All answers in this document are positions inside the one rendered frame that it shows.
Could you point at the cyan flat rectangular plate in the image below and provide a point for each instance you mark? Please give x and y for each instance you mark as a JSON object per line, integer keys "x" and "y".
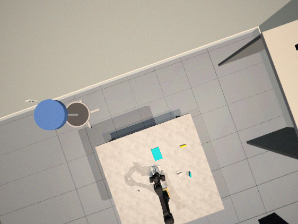
{"x": 156, "y": 153}

